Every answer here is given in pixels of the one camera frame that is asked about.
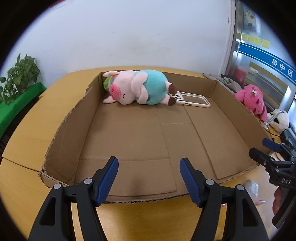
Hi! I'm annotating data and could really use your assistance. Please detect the green cloth covered shelf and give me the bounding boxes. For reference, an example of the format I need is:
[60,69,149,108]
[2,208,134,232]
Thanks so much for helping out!
[0,82,46,137]

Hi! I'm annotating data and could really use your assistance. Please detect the green potted plant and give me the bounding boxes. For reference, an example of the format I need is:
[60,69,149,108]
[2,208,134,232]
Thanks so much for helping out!
[1,54,40,105]

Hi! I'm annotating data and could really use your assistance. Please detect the brown cardboard box tray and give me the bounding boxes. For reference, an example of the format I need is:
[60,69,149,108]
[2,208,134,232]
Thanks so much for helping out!
[39,69,268,202]

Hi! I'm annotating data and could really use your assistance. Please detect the pink pig plush toy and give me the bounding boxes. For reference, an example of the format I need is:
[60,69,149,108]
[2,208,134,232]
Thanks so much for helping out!
[103,69,177,106]

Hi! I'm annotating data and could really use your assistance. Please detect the white panda plush toy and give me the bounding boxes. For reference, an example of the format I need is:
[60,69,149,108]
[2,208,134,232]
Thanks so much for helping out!
[267,109,290,133]

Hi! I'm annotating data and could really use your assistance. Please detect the small white plastic container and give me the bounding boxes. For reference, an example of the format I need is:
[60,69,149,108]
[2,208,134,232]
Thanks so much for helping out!
[244,179,259,200]

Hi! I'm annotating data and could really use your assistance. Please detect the pink strawberry bear plush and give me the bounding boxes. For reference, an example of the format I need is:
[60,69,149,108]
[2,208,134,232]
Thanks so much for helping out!
[234,84,267,121]

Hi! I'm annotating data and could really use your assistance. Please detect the white clear phone case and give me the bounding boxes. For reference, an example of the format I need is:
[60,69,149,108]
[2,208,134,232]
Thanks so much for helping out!
[170,91,211,108]

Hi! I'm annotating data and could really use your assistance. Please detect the white desk stand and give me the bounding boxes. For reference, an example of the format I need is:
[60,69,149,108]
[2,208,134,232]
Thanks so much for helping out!
[262,110,282,129]

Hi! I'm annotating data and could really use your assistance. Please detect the pink plastic toy wand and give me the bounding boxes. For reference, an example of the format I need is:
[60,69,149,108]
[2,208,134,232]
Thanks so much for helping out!
[253,200,265,205]

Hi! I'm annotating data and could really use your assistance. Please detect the grey folded cloth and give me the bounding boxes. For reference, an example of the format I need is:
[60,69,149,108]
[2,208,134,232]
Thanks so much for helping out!
[203,73,243,94]

